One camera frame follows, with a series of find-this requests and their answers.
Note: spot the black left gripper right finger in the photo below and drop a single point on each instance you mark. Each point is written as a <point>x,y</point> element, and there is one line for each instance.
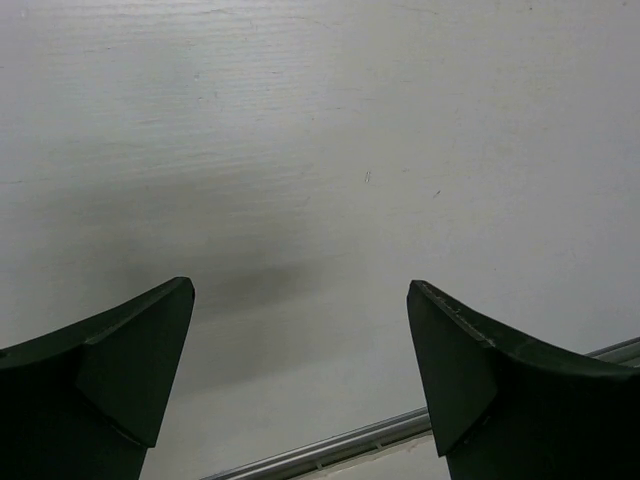
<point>506,405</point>

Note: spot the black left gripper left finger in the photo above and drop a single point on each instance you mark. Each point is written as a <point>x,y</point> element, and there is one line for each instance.
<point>87,401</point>

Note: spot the aluminium table edge rail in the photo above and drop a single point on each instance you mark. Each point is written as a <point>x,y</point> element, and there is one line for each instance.
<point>388,432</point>

